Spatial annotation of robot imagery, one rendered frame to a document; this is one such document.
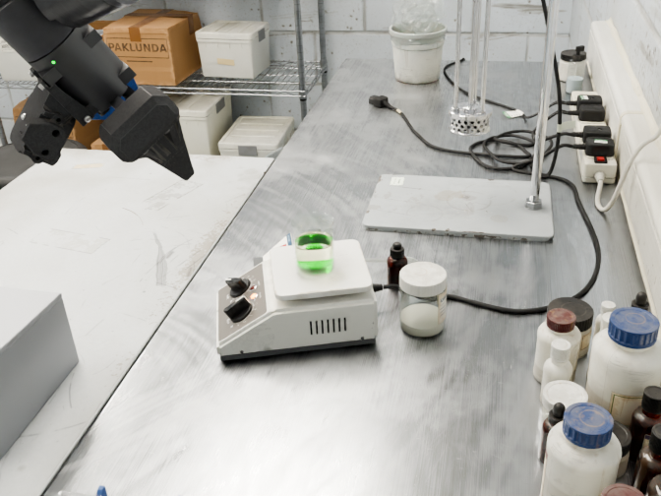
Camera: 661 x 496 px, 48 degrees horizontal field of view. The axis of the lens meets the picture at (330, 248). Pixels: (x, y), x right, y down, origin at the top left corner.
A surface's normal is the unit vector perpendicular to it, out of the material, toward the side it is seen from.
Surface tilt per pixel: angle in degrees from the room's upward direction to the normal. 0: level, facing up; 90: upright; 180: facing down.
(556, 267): 0
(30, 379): 90
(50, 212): 0
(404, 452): 0
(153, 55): 89
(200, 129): 93
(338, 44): 90
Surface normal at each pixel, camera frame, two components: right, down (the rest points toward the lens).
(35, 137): 0.50, 0.43
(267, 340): 0.13, 0.49
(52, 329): 0.98, 0.07
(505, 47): -0.22, 0.50
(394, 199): -0.04, -0.87
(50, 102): 0.28, 0.17
